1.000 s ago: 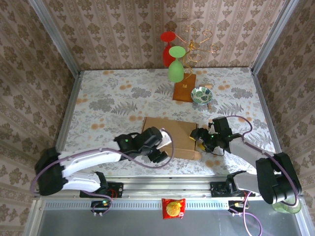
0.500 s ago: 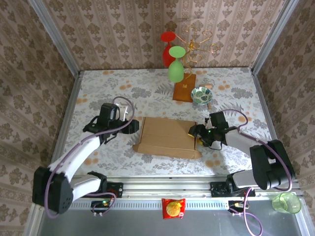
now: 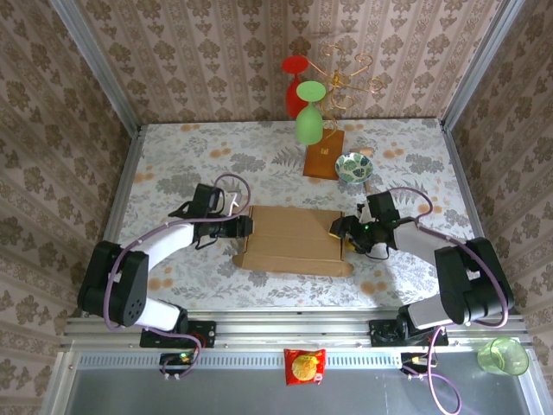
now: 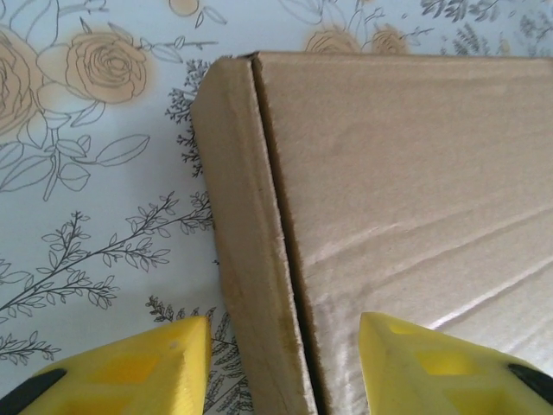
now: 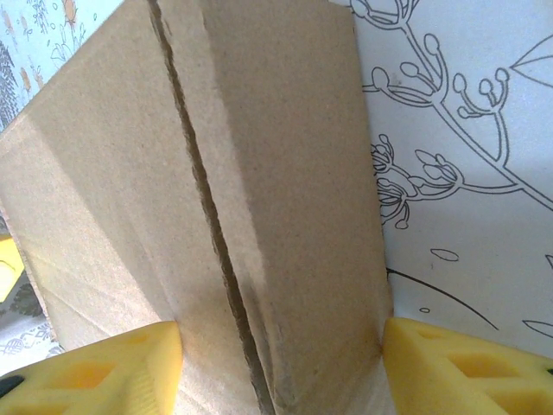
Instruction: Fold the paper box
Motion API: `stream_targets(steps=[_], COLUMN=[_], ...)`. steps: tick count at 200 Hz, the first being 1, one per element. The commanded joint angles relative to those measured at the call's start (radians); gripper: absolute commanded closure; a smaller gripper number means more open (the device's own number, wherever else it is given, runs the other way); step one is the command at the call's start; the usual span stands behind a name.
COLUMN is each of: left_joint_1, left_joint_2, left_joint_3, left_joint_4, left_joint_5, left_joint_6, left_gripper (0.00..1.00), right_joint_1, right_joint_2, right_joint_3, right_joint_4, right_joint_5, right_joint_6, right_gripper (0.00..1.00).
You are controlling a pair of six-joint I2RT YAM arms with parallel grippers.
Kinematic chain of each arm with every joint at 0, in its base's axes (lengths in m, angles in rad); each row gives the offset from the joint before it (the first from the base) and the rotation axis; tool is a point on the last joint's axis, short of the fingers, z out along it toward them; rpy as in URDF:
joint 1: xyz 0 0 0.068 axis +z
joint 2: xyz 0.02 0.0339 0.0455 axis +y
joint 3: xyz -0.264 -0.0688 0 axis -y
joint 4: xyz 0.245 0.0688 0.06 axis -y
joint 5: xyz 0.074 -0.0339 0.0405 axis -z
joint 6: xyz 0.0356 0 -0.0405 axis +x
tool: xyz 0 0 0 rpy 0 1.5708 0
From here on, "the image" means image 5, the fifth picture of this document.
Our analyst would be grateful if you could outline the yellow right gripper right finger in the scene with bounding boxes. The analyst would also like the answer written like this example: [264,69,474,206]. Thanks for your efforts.
[381,316,553,415]

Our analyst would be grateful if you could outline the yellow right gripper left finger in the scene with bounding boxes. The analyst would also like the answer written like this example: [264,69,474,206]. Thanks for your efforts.
[0,320,185,415]

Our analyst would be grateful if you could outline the brown cardboard box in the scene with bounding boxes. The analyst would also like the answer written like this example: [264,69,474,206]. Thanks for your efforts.
[0,0,395,415]

